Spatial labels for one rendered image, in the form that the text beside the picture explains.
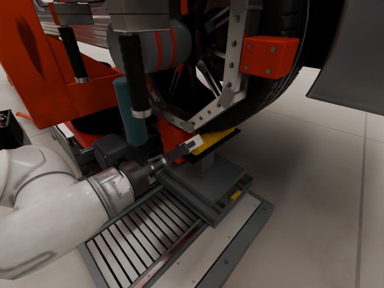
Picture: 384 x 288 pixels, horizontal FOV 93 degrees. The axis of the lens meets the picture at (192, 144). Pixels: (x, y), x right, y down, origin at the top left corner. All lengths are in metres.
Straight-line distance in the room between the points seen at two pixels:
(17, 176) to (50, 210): 0.12
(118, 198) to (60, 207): 0.09
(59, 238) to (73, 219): 0.03
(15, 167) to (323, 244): 1.21
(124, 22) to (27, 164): 0.31
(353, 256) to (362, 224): 0.23
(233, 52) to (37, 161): 0.46
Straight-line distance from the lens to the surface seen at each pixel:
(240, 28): 0.45
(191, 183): 0.94
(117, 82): 0.69
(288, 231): 1.17
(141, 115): 0.39
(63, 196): 0.37
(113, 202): 0.37
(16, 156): 0.47
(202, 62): 0.66
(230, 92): 0.48
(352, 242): 1.30
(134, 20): 0.35
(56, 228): 0.36
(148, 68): 0.55
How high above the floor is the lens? 0.92
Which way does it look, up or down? 36 degrees down
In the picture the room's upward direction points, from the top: straight up
